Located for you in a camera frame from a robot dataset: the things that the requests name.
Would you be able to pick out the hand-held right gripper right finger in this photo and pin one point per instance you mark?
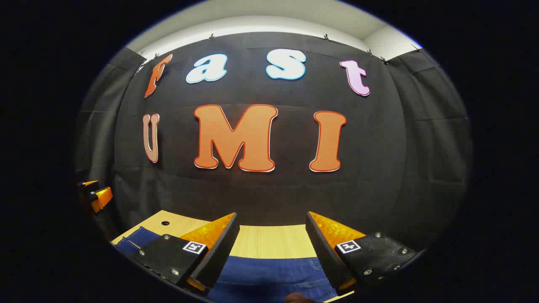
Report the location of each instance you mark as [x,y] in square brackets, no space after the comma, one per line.
[322,252]

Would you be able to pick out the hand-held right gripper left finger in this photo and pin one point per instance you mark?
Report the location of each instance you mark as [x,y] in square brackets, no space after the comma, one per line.
[222,248]

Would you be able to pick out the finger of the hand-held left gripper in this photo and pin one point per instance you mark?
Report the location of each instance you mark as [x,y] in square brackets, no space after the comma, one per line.
[89,184]
[102,198]

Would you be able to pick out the blue jeans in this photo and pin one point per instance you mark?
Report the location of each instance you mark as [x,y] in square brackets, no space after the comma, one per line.
[269,277]

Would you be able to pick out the black backdrop cloth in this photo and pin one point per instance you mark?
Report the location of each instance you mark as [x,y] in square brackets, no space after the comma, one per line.
[379,168]

